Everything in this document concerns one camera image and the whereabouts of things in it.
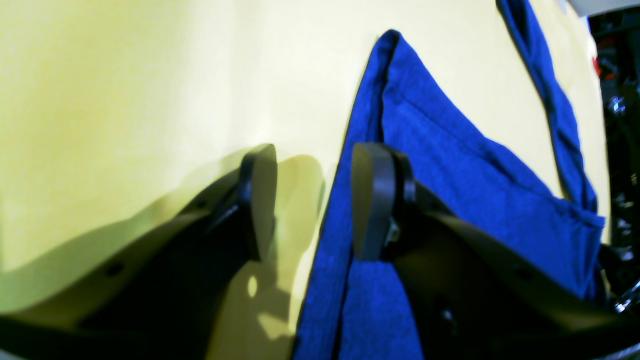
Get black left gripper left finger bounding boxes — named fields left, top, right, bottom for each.
left=1, top=143, right=278, bottom=360

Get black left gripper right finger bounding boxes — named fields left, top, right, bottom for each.
left=350, top=142, right=639, bottom=360

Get navy blue long-sleeve shirt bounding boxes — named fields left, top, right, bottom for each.
left=292, top=0, right=607, bottom=360

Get yellow table cloth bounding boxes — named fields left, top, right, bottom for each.
left=1, top=0, right=610, bottom=360

